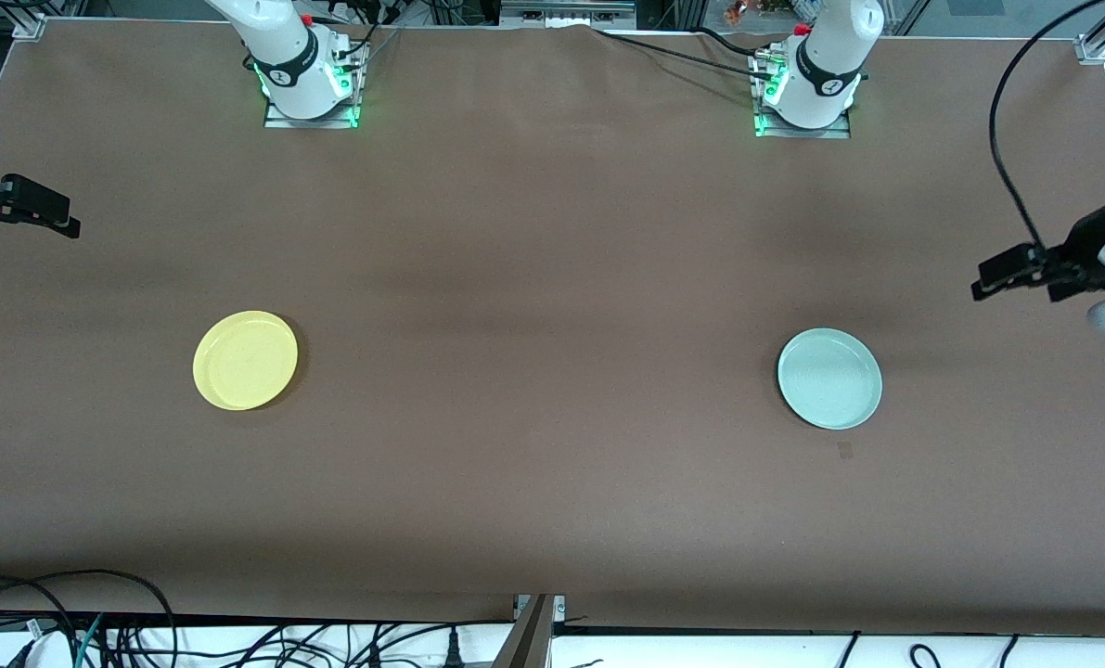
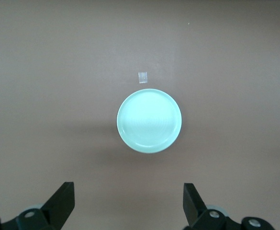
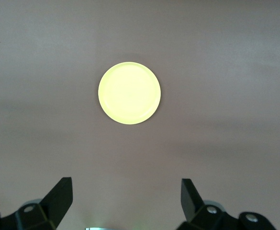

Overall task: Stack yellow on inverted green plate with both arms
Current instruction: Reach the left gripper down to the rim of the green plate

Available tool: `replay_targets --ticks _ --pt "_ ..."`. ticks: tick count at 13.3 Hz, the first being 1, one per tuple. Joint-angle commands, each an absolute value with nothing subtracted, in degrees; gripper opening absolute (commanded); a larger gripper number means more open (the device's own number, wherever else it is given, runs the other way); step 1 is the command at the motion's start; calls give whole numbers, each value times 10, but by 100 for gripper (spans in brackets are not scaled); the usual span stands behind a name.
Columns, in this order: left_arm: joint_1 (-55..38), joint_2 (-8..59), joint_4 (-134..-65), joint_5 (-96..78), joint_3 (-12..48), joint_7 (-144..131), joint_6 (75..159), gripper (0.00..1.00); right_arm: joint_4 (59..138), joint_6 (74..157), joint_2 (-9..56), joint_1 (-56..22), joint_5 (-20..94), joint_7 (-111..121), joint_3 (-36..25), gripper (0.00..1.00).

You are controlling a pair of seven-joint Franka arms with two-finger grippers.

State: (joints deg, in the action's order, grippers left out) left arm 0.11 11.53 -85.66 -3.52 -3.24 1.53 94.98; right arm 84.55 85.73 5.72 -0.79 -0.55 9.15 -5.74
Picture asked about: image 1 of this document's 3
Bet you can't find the thin grey base cable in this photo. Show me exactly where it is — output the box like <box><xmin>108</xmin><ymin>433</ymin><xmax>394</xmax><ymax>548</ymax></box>
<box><xmin>334</xmin><ymin>23</ymin><xmax>403</xmax><ymax>75</ymax></box>

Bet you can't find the large looped black cable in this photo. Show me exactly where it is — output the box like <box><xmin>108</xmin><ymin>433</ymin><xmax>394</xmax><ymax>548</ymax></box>
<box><xmin>0</xmin><ymin>568</ymin><xmax>178</xmax><ymax>668</ymax></box>

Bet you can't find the pale green round plate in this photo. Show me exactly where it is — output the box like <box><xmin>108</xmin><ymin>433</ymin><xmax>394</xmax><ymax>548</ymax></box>
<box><xmin>777</xmin><ymin>328</ymin><xmax>884</xmax><ymax>431</ymax></box>

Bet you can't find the aluminium profile post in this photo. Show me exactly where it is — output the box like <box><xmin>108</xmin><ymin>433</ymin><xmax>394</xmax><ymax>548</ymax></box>
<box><xmin>492</xmin><ymin>594</ymin><xmax>567</xmax><ymax>668</ymax></box>

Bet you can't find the brown table cover cloth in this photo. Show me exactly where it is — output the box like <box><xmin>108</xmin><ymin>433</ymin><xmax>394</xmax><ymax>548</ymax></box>
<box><xmin>0</xmin><ymin>17</ymin><xmax>1105</xmax><ymax>639</ymax></box>

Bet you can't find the aluminium frame crossbar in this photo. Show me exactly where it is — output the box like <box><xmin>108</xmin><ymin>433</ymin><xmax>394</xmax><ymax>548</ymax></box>
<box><xmin>499</xmin><ymin>0</ymin><xmax>638</xmax><ymax>29</ymax></box>

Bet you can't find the yellow round plate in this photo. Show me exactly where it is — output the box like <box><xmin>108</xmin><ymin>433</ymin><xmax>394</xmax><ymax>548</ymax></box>
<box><xmin>192</xmin><ymin>310</ymin><xmax>300</xmax><ymax>412</ymax></box>

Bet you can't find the long black base cable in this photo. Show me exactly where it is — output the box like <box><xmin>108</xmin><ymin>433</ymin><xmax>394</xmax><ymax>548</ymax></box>
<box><xmin>592</xmin><ymin>28</ymin><xmax>780</xmax><ymax>80</ymax></box>

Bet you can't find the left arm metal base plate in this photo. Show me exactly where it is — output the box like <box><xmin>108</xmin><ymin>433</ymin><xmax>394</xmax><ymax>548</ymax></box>
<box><xmin>749</xmin><ymin>51</ymin><xmax>854</xmax><ymax>140</ymax></box>

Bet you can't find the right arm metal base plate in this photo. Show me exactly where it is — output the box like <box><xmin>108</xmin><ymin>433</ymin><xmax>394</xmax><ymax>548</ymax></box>
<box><xmin>264</xmin><ymin>42</ymin><xmax>367</xmax><ymax>131</ymax></box>

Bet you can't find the green cable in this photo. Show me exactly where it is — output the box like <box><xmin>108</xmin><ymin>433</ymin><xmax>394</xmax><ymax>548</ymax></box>
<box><xmin>74</xmin><ymin>612</ymin><xmax>106</xmax><ymax>668</ymax></box>

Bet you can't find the short black base cable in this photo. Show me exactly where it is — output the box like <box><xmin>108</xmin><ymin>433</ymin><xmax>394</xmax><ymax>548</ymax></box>
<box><xmin>696</xmin><ymin>28</ymin><xmax>776</xmax><ymax>55</ymax></box>

